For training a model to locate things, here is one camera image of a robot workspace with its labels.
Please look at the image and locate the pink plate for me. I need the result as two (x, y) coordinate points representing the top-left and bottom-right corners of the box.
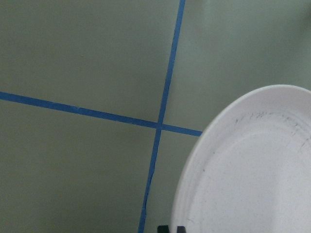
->
(170, 85), (311, 233)

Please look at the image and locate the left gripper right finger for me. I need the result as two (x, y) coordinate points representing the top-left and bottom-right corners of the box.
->
(176, 226), (186, 233)

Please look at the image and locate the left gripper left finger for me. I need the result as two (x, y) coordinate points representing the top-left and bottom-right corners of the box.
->
(157, 225), (169, 233)

